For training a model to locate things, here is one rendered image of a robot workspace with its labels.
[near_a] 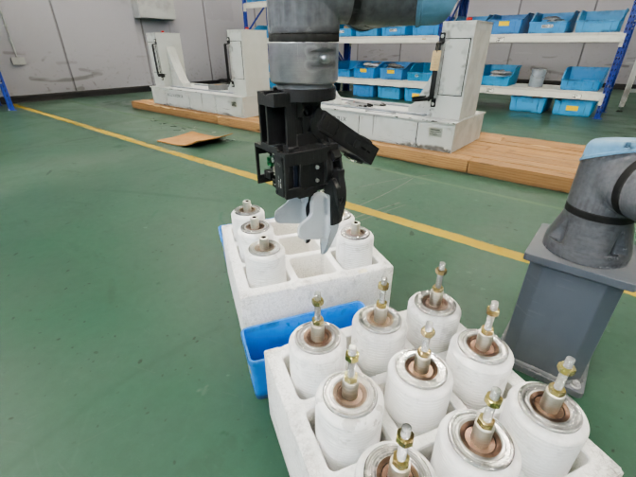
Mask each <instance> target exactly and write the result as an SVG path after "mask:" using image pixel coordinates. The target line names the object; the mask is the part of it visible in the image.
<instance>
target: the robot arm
mask: <svg viewBox="0 0 636 477"><path fill-rule="evenodd" d="M456 2H457V0H266V6H267V22H268V34H269V42H281V43H268V46H269V63H270V79H271V82H272V83H274V84H276V85H275V86H273V90H263V91H257V104H258V117H259V129H260V141H259V142H255V153H256V175H257V183H258V184H262V183H266V182H270V181H273V187H275V189H276V191H275V193H276V194H277V195H279V196H281V197H282V198H285V200H287V202H286V203H285V204H283V205H282V206H281V207H279V208H278V209H277V210H276V211H275V213H274V220H275V221H276V222H277V223H300V224H299V225H298V227H297V236H298V237H299V238H300V239H303V240H304V242H305V243H309V242H310V240H311V239H319V240H320V247H321V254H322V255H323V254H325V253H326V252H327V251H328V249H329V247H330V245H331V244H332V242H333V240H334V238H335V236H336V234H337V231H338V228H339V223H340V222H341V221H342V218H343V214H344V211H345V202H346V186H345V169H344V168H343V162H342V154H341V152H342V153H344V156H345V157H346V158H348V159H349V160H350V161H352V162H356V163H358V164H362V163H365V164H368V165H372V163H373V161H374V159H375V157H376V155H377V153H378V151H379V148H378V147H376V146H375V145H373V144H372V143H373V142H372V141H371V140H369V139H368V138H366V137H365V136H363V135H360V134H358V133H357V132H355V131H353V130H352V129H351V128H349V127H348V126H346V125H345V124H344V123H343V122H342V121H340V120H339V119H338V118H336V117H335V116H333V115H332V114H330V113H329V112H327V111H326V110H322V109H321V102H324V101H331V100H334V99H336V86H335V85H332V84H333V83H335V82H336V81H337V80H338V60H339V43H328V42H339V35H340V25H346V26H347V27H349V28H352V29H354V30H356V31H360V32H365V31H369V30H371V29H373V28H382V27H394V26H415V27H420V26H431V25H439V24H441V23H443V22H444V21H445V20H446V19H447V18H448V17H449V16H450V14H451V12H452V10H453V8H454V6H455V4H456ZM288 42H293V43H288ZM298 42H303V43H298ZM305 42H313V43H305ZM266 152H268V153H269V154H270V156H269V157H267V165H268V166H269V167H271V168H270V169H265V170H264V173H263V174H260V165H259V155H260V154H261V153H266ZM579 161H580V162H579V165H578V168H577V171H576V174H575V177H574V180H573V183H572V186H571V189H570V192H569V195H568V198H567V201H566V203H565V205H564V208H563V210H562V211H561V212H560V214H559V215H558V216H557V217H556V219H555V220H554V221H553V222H552V224H551V225H550V226H549V227H548V228H547V230H546V231H545V234H544V237H543V240H542V243H543V245H544V246H545V248H546V249H547V250H549V251H550V252H551V253H553V254H554V255H556V256H559V257H561V258H563V259H565V260H568V261H571V262H572V263H575V264H579V265H582V266H587V267H591V268H597V269H620V268H623V267H626V266H627V265H628V263H629V262H630V259H631V257H632V255H633V235H634V223H635V221H636V138H635V137H602V138H595V139H593V140H592V141H590V142H589V143H588V144H587V146H586V148H585V149H584V152H583V154H582V157H580V158H579ZM320 189H323V190H324V193H322V192H318V190H320Z"/></svg>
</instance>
